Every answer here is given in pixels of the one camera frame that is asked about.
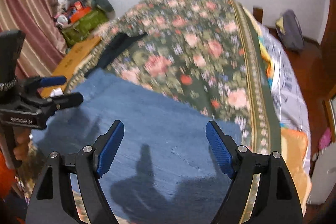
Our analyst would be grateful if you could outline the blue denim jeans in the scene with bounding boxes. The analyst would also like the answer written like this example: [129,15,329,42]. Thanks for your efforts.
[33,70,231,223]

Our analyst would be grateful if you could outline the person left hand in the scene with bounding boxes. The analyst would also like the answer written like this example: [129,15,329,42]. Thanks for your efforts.
[13,128,31,161]

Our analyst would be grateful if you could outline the wooden lap desk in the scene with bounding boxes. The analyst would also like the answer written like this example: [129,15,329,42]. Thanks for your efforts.
[41,36,101,97]

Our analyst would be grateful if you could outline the white hard suitcase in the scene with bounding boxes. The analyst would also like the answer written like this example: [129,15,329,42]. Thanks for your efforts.
[307,145,335,205]

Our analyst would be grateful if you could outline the yellow blanket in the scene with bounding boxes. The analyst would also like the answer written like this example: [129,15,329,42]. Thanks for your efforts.
[281,127,312,215]

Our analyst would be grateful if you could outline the green storage basket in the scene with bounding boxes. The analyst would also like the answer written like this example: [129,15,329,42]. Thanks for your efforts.
[61,9,109,48]

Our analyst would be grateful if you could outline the black folded garment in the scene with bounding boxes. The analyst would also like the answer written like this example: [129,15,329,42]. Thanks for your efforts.
[96,32,147,69]

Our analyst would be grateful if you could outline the orange box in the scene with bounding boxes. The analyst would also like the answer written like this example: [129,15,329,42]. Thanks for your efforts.
[70,7,92,23]

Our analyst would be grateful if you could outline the pink croc shoe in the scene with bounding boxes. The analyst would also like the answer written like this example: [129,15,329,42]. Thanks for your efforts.
[318,127,331,151]

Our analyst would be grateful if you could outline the striped red curtain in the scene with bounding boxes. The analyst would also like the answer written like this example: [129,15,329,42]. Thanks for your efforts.
[1,0,67,77]

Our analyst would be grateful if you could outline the grey checked quilt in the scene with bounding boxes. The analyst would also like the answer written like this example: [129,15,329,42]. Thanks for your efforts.
[259,24,311,173]

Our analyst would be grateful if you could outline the grey plush toy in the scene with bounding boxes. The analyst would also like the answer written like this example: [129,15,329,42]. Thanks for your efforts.
[80,0,115,19]

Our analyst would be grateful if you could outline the floral green bedspread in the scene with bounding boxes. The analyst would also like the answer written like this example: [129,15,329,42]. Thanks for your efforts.
[66,0,281,154]

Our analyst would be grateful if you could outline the brown wooden door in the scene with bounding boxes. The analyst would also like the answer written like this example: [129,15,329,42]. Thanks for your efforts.
[320,0,336,92]

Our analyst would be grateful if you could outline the grey blue backpack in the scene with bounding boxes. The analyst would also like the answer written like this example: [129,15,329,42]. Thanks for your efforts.
[275,9,304,52]

